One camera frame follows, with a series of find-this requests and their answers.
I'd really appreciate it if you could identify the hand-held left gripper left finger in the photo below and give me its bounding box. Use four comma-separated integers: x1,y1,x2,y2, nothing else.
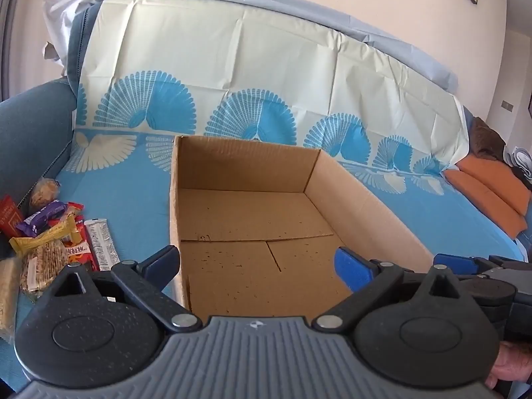
54,245,208,334

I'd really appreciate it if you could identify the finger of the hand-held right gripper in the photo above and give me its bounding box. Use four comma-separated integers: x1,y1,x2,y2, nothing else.
432,253,492,277

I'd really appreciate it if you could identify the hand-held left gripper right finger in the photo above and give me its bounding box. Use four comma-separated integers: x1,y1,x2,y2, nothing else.
312,246,460,334

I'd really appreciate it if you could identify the silver white bar packet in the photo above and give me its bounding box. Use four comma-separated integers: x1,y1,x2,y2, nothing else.
84,218,121,269

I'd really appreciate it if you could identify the cardboard box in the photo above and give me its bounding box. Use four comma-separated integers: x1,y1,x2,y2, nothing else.
168,134,438,313

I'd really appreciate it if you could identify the red spicy strip packet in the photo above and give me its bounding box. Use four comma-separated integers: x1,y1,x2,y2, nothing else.
62,239,100,273

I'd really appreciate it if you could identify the yellow snack packet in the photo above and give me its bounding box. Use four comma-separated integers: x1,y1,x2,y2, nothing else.
9,215,79,257

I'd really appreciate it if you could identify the puffed rice cracker packet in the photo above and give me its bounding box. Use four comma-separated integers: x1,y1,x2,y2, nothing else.
19,241,69,296

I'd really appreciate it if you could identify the purple snack packet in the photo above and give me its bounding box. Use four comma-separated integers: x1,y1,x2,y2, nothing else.
17,200,67,235

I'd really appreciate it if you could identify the clear brown biscuit packet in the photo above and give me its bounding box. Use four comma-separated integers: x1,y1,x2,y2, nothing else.
28,178,62,214

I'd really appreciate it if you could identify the person's right hand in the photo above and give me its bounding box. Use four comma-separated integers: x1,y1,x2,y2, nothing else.
485,341,532,390

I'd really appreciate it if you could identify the orange cushion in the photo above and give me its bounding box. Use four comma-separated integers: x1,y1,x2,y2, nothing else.
445,154,528,233

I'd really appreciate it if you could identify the small red white packet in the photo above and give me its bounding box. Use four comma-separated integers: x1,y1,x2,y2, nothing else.
66,201,86,242

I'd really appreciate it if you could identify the brown cloth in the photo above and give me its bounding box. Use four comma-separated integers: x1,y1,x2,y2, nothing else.
471,116,505,161

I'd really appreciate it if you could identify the beige cracker packet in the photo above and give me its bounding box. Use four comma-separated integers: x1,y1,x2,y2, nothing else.
0,258,23,337

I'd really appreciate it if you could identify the dark red snack packet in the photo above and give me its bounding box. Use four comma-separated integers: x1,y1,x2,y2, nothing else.
0,195,26,244

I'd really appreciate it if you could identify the grey curtain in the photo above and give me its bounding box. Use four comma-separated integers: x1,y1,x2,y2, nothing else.
0,0,26,100

